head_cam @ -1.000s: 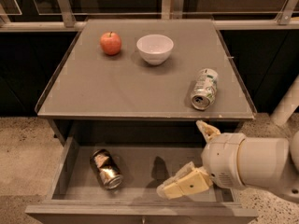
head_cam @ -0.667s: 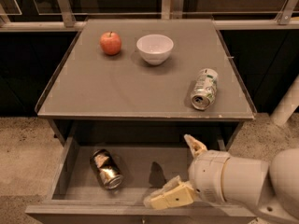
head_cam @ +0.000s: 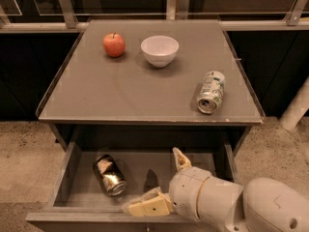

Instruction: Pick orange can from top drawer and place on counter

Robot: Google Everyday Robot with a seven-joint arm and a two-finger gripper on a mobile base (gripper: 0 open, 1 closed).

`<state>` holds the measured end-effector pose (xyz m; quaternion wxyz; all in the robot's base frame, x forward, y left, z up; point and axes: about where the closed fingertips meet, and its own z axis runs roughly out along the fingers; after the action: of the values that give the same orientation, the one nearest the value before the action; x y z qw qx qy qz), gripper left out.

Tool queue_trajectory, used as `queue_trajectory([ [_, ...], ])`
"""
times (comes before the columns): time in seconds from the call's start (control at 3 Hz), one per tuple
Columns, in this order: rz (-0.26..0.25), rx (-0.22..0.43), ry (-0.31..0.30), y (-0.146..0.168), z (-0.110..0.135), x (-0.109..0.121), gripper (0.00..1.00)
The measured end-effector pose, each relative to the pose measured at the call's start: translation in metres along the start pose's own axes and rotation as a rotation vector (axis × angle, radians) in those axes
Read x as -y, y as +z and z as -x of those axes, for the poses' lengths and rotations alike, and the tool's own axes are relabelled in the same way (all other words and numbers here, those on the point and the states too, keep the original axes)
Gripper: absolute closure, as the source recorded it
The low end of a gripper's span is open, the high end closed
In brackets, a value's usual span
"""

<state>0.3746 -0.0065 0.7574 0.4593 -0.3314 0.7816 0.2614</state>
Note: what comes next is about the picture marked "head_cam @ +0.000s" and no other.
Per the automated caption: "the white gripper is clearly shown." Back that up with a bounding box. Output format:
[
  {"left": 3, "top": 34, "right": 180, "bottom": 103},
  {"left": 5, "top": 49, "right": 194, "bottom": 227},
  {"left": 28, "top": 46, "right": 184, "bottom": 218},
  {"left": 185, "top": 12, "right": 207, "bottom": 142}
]
[{"left": 122, "top": 147, "right": 211, "bottom": 221}]

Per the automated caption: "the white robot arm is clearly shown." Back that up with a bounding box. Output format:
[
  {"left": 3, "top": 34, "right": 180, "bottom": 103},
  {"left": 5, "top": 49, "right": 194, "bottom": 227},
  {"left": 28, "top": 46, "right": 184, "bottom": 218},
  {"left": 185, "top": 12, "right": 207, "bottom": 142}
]
[{"left": 123, "top": 147, "right": 309, "bottom": 232}]

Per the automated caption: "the open grey top drawer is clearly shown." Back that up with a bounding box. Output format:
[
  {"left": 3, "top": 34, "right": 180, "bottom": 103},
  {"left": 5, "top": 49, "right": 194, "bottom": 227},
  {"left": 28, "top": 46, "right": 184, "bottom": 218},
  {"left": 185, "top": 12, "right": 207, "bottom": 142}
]
[{"left": 25, "top": 140, "right": 267, "bottom": 232}]

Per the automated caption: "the green and white soda can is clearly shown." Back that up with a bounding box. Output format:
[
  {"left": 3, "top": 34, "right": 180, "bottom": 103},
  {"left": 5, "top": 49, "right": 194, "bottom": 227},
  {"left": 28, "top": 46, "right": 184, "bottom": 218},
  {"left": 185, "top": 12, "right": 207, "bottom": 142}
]
[{"left": 197, "top": 71, "right": 225, "bottom": 114}]

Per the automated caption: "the grey cabinet counter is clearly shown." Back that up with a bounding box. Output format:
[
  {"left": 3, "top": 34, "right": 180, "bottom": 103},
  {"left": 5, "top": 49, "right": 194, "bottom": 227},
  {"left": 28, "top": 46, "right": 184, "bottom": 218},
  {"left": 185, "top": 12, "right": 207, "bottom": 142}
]
[{"left": 38, "top": 20, "right": 264, "bottom": 126}]

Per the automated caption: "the white ceramic bowl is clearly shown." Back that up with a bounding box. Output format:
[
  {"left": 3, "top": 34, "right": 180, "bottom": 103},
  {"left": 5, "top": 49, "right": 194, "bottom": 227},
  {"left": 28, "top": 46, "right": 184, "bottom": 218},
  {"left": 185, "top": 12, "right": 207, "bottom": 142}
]
[{"left": 141, "top": 36, "right": 180, "bottom": 68}]

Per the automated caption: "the red apple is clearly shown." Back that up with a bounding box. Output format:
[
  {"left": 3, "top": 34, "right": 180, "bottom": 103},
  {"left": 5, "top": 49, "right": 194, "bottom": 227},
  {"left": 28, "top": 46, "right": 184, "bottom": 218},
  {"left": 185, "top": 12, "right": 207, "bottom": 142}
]
[{"left": 102, "top": 33, "right": 126, "bottom": 58}]

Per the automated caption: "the white cylindrical post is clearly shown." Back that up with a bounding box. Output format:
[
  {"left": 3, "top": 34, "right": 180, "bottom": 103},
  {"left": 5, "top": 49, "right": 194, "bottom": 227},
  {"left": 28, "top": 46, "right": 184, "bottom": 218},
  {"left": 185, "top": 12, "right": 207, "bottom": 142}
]
[{"left": 279, "top": 76, "right": 309, "bottom": 131}]

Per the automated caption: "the metal railing frame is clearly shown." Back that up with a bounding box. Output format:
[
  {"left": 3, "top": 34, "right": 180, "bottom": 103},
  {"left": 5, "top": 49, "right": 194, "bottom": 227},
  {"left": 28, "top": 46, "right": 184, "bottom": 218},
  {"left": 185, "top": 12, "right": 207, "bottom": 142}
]
[{"left": 0, "top": 0, "right": 308, "bottom": 27}]

